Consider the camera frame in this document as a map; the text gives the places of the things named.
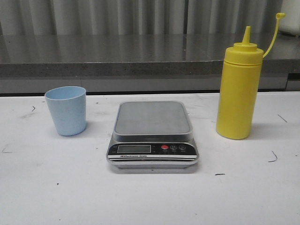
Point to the yellow squeeze bottle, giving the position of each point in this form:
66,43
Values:
239,85

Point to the light blue plastic cup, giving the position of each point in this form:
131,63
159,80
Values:
67,106

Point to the grey stone counter ledge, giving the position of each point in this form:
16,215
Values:
113,64

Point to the silver electronic kitchen scale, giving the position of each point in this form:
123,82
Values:
154,135

